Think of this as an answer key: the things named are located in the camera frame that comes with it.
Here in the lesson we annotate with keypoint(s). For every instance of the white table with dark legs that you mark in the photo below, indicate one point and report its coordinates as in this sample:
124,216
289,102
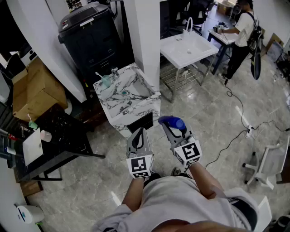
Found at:
226,38

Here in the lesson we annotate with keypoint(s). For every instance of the person's shoe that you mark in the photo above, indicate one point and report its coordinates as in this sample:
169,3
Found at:
175,171

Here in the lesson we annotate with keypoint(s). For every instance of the pink cup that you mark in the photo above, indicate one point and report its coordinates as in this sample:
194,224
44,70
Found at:
46,136

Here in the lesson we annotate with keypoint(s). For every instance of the large cardboard box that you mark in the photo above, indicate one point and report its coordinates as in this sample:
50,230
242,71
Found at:
36,90

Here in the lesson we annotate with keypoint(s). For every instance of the chrome faucet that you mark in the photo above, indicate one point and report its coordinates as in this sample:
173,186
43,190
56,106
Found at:
115,72

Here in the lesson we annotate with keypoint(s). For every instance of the person's face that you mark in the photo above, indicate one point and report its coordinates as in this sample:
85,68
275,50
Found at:
199,227

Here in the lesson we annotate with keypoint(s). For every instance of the green cup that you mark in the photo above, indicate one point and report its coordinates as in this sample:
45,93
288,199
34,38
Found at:
33,125

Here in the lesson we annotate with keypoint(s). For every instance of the large black machine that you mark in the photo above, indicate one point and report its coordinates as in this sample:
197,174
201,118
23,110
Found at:
90,40

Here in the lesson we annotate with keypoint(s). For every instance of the blue plastic tube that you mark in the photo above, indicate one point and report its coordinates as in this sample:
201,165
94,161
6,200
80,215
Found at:
172,122

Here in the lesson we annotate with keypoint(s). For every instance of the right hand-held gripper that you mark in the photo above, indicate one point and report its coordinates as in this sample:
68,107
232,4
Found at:
188,151

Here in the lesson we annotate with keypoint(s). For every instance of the white plastic sink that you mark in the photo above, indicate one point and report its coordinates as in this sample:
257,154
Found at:
185,52

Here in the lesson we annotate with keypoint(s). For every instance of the person's grey shirt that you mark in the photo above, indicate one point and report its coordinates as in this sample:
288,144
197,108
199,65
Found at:
176,204

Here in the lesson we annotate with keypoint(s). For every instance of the metal sink stand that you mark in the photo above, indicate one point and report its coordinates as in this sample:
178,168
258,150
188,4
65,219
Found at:
174,77

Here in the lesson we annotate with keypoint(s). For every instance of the black office chair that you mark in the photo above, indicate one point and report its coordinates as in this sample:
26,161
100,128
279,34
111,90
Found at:
199,11

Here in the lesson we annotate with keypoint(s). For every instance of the person's left forearm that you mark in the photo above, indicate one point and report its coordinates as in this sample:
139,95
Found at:
133,194

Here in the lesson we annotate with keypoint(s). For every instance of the white curved faucet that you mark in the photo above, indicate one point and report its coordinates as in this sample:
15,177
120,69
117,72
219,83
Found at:
189,21

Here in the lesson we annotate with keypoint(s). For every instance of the person's right forearm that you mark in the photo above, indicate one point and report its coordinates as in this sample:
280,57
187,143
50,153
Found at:
204,181

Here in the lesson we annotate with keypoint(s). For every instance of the white power strip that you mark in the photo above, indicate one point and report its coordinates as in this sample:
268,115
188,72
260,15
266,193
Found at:
249,131

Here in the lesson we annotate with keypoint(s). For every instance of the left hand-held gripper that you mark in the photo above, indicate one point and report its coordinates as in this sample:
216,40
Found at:
139,164

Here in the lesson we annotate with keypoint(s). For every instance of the black speckled table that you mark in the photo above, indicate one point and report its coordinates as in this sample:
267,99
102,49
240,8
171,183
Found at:
65,136

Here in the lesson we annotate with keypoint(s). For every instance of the framed board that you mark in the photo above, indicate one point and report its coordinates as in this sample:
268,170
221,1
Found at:
274,48

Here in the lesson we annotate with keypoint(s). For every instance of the white office chair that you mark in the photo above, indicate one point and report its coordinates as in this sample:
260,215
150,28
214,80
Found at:
272,160

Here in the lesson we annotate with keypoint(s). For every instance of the white round device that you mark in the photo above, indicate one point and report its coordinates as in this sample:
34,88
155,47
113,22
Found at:
28,214

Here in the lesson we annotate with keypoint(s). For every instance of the white rectangular tray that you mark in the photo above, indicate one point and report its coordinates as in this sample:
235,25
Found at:
32,148

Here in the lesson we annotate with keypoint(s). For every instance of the white toothbrush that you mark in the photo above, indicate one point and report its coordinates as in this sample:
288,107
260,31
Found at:
98,74

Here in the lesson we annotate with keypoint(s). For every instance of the marble pattern sink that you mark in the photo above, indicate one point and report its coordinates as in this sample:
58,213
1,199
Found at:
117,99

